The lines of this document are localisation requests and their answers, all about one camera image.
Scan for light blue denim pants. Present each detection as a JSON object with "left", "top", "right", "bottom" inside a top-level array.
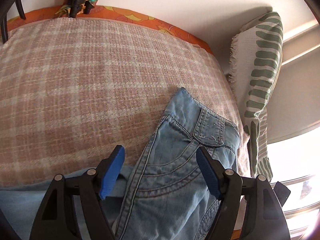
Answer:
[{"left": 0, "top": 87, "right": 242, "bottom": 240}]

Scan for pink plaid bed blanket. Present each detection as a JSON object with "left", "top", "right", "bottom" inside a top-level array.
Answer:
[{"left": 1, "top": 18, "right": 249, "bottom": 187}]

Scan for green white patterned cushion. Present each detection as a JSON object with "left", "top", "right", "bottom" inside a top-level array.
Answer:
[{"left": 230, "top": 11, "right": 283, "bottom": 180}]

